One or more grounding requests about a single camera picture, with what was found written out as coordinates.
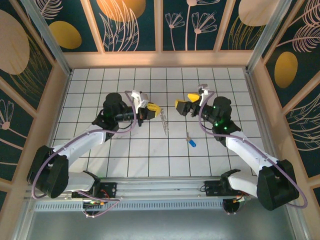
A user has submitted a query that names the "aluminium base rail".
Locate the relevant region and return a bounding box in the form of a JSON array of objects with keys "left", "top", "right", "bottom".
[{"left": 23, "top": 176, "right": 298, "bottom": 201}]

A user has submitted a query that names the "aluminium side rail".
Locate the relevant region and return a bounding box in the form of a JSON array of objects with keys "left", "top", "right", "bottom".
[
  {"left": 244, "top": 71, "right": 295, "bottom": 181},
  {"left": 38, "top": 69, "right": 74, "bottom": 181}
]

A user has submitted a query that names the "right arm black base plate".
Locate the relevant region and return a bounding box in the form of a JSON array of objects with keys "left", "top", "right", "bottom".
[{"left": 203, "top": 179, "right": 223, "bottom": 197}]

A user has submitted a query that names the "small wire bundle with connectors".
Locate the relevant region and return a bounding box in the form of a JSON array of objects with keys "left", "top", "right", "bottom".
[{"left": 82, "top": 198, "right": 112, "bottom": 209}]

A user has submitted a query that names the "clear plastic bag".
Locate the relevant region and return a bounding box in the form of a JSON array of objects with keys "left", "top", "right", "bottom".
[{"left": 159, "top": 107, "right": 170, "bottom": 136}]

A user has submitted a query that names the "perforated metal cable duct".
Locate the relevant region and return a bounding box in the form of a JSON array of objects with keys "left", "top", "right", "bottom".
[{"left": 33, "top": 201, "right": 226, "bottom": 212}]

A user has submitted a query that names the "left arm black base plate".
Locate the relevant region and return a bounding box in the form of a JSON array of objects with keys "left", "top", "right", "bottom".
[{"left": 71, "top": 181, "right": 118, "bottom": 201}]

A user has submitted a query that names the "aluminium frame post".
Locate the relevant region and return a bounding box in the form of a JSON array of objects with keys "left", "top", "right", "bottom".
[
  {"left": 245, "top": 0, "right": 293, "bottom": 75},
  {"left": 19, "top": 0, "right": 74, "bottom": 76}
]

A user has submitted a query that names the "key with blue head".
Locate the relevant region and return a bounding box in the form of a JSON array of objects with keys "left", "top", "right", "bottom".
[{"left": 185, "top": 131, "right": 198, "bottom": 149}]

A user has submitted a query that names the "grey metal sheet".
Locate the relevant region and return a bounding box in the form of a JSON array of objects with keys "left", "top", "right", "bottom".
[{"left": 14, "top": 209, "right": 308, "bottom": 240}]

